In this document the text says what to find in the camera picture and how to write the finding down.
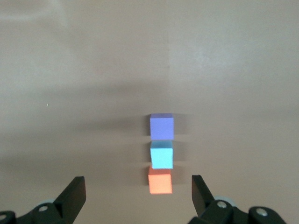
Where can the light blue foam cube block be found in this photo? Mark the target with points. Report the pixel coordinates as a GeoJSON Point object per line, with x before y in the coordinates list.
{"type": "Point", "coordinates": [161, 158]}

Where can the purple foam cube block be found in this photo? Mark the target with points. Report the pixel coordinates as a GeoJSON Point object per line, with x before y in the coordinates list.
{"type": "Point", "coordinates": [161, 128]}

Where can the orange foam cube block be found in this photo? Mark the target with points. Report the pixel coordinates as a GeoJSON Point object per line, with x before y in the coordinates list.
{"type": "Point", "coordinates": [160, 184]}

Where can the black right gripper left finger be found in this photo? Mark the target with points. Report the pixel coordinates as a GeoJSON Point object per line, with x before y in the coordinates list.
{"type": "Point", "coordinates": [70, 198]}

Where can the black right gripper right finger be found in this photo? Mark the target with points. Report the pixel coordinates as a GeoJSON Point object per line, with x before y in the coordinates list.
{"type": "Point", "coordinates": [201, 196]}

